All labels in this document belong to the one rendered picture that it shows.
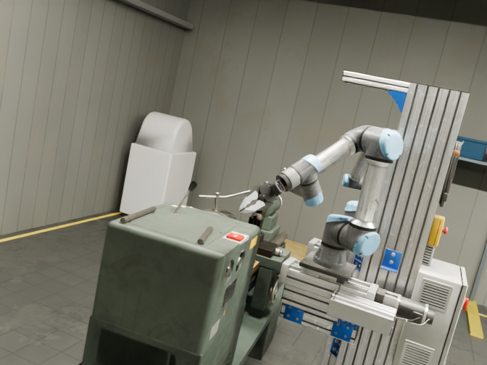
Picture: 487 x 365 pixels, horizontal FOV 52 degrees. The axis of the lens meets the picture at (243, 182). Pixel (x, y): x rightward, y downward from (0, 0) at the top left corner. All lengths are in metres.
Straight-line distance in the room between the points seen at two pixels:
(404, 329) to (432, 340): 0.12
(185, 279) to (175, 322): 0.17
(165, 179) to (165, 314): 4.31
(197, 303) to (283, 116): 5.06
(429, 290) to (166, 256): 1.18
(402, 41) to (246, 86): 2.07
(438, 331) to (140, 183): 4.58
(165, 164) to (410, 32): 3.33
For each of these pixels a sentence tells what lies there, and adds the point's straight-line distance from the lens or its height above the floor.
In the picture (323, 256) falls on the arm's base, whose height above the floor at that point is 1.21.
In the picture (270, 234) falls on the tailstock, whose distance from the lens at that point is 3.57.
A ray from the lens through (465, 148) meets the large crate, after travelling 5.89.
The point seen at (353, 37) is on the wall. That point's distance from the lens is 6.66.
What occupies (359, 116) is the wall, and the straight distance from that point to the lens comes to 6.53.
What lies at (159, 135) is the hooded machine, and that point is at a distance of 6.27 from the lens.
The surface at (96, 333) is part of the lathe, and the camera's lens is 2.13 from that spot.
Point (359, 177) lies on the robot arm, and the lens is 2.94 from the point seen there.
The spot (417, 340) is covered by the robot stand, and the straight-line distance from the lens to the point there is 2.48.
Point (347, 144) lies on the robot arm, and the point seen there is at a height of 1.71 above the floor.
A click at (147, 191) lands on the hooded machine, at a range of 6.31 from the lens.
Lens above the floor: 1.82
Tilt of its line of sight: 10 degrees down
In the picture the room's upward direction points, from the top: 12 degrees clockwise
